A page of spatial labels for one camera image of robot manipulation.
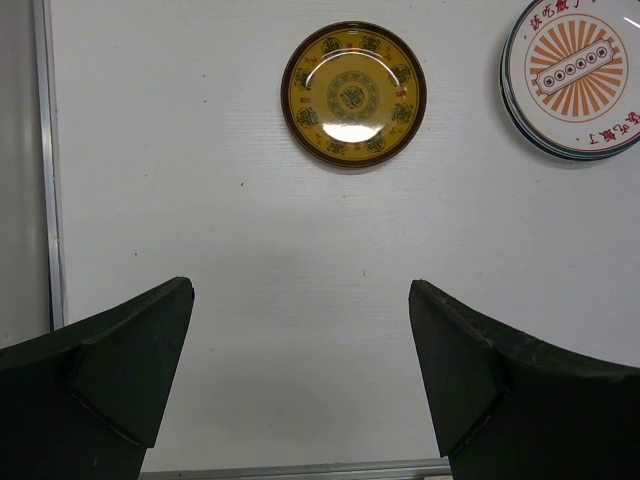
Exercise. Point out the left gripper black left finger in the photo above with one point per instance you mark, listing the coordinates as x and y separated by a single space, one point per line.
87 401

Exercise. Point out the green rimmed white plate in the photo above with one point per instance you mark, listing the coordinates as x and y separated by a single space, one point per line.
546 148

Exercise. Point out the white plate orange sunburst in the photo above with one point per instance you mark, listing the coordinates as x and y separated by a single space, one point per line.
572 73

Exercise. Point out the yellow patterned plate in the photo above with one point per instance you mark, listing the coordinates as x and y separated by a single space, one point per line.
353 94

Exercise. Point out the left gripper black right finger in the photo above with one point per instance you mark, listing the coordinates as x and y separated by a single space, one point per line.
506 405

